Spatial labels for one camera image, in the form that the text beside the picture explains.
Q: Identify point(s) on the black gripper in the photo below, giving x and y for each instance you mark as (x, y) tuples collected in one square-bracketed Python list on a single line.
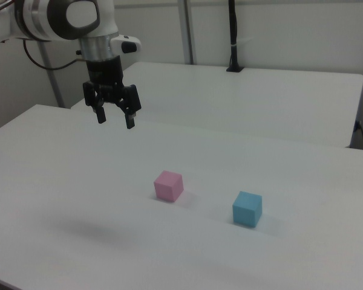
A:
[(104, 72)]

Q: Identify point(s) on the blue cube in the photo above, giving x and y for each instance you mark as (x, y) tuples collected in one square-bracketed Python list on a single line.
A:
[(246, 210)]

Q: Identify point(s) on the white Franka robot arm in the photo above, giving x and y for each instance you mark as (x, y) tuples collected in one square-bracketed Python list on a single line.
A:
[(33, 18)]

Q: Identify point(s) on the pink cube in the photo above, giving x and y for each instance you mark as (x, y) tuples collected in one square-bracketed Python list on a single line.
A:
[(168, 188)]

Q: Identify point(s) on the grey partition post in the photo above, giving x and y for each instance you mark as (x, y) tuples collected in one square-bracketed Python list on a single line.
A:
[(187, 30)]

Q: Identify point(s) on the black camera stand pole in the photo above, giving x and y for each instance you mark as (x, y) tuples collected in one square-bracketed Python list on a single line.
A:
[(233, 33)]

